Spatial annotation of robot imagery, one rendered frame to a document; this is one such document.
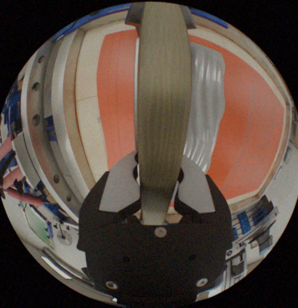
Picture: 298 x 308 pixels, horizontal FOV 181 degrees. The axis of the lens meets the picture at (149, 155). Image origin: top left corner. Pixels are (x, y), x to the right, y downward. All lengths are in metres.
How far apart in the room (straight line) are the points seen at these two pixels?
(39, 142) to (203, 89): 0.29
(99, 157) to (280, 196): 3.95
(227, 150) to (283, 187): 3.64
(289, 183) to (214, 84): 3.67
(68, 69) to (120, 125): 0.15
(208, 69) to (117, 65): 0.14
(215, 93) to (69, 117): 0.24
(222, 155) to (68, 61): 0.34
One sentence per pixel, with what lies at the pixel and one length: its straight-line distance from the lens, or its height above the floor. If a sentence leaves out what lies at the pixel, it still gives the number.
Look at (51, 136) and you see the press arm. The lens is 0.38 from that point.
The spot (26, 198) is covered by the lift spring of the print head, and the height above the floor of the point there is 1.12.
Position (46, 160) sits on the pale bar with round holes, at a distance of 0.24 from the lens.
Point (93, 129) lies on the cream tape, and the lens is 0.20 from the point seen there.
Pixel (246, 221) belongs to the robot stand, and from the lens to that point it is 0.84.
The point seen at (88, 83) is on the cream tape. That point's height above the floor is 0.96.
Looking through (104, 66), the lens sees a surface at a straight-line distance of 0.19.
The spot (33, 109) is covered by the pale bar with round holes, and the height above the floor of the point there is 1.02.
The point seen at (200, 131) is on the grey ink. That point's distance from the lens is 0.18.
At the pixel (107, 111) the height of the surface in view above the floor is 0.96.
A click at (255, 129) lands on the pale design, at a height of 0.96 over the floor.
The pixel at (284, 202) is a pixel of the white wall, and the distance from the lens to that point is 3.87.
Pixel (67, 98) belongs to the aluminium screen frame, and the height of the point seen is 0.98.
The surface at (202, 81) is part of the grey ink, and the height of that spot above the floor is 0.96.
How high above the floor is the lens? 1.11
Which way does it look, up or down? 58 degrees down
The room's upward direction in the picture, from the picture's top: 175 degrees counter-clockwise
